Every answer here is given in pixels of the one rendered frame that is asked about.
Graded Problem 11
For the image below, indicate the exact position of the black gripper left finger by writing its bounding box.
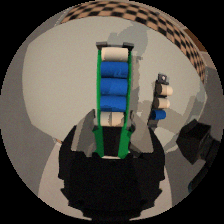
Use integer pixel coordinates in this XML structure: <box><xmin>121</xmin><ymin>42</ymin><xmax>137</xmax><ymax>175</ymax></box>
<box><xmin>58</xmin><ymin>109</ymin><xmax>97</xmax><ymax>180</ymax></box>

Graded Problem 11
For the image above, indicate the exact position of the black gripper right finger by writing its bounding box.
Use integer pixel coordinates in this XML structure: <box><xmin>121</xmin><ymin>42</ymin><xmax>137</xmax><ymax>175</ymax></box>
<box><xmin>128</xmin><ymin>110</ymin><xmax>165</xmax><ymax>181</ymax></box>

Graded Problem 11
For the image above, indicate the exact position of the blue plastic bar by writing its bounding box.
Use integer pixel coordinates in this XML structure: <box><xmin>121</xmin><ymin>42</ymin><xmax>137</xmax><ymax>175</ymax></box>
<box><xmin>151</xmin><ymin>110</ymin><xmax>166</xmax><ymax>120</ymax></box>
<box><xmin>100</xmin><ymin>95</ymin><xmax>126</xmax><ymax>112</ymax></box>
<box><xmin>100</xmin><ymin>78</ymin><xmax>127</xmax><ymax>96</ymax></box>
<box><xmin>101</xmin><ymin>62</ymin><xmax>128</xmax><ymax>79</ymax></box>

